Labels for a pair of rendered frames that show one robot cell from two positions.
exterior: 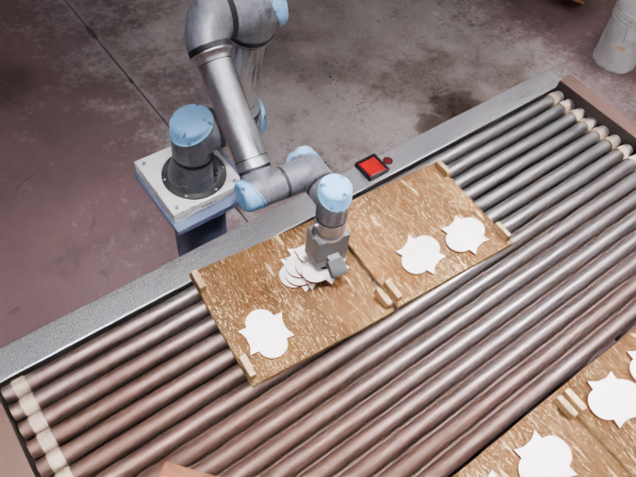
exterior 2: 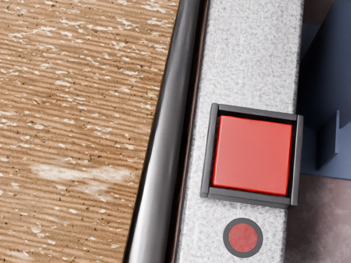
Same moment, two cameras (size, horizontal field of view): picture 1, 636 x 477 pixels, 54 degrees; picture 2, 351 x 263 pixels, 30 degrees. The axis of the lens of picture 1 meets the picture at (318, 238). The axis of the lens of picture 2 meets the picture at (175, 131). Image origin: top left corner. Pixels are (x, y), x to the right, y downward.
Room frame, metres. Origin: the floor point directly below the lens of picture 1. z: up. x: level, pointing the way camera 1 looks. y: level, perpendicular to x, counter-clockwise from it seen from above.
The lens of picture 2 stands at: (1.36, -0.29, 1.42)
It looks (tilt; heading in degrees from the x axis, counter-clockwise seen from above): 71 degrees down; 132
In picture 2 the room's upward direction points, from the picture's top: 9 degrees clockwise
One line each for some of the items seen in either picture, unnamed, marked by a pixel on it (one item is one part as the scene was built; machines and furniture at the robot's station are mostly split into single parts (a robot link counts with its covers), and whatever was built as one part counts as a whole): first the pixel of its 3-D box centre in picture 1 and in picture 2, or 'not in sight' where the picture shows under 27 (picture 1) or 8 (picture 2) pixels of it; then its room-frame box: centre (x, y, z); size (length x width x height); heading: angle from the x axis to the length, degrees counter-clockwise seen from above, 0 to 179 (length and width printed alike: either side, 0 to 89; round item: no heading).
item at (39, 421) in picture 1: (362, 238); not in sight; (1.05, -0.13, 0.90); 1.95 x 0.05 x 0.05; 133
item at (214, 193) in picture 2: (372, 167); (252, 155); (1.30, -0.13, 0.92); 0.08 x 0.08 x 0.02; 43
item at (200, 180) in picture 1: (193, 163); not in sight; (1.18, 0.39, 0.96); 0.15 x 0.15 x 0.10
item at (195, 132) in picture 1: (194, 133); not in sight; (1.19, 0.38, 1.07); 0.13 x 0.12 x 0.14; 128
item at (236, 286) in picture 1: (291, 293); not in sight; (0.81, 0.05, 0.93); 0.41 x 0.35 x 0.02; 128
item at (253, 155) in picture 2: (372, 167); (252, 156); (1.30, -0.13, 0.92); 0.06 x 0.06 x 0.01; 43
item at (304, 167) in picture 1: (304, 173); not in sight; (0.95, 0.05, 1.24); 0.11 x 0.11 x 0.08; 38
